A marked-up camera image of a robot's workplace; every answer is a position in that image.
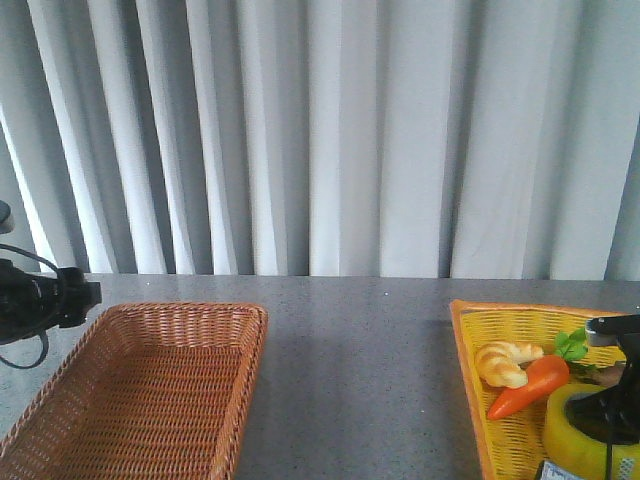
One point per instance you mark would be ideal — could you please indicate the brown wicker basket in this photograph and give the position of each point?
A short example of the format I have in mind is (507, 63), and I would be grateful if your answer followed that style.
(151, 391)

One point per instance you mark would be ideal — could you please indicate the grey pleated curtain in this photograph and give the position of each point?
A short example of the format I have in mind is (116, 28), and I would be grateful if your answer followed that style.
(421, 139)

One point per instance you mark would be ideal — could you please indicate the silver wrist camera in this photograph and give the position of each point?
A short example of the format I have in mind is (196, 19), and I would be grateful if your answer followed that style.
(596, 339)

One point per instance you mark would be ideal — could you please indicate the orange toy carrot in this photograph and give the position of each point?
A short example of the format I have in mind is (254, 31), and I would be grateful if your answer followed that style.
(544, 375)

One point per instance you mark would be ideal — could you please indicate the toy croissant bread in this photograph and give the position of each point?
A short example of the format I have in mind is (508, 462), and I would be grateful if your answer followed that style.
(499, 363)

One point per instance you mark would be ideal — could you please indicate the yellow packing tape roll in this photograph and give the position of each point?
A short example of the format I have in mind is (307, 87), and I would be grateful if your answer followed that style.
(565, 445)

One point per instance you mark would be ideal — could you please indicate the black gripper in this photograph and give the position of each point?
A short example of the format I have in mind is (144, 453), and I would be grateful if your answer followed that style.
(612, 415)
(32, 304)

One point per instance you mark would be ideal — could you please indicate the brown ginger root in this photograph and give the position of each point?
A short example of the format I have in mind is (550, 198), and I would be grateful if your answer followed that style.
(604, 376)

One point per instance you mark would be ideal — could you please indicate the yellow woven basket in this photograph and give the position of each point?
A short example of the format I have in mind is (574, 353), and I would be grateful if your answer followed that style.
(512, 448)

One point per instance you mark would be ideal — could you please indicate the small grey printed packet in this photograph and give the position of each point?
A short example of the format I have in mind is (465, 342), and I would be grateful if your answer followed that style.
(548, 470)

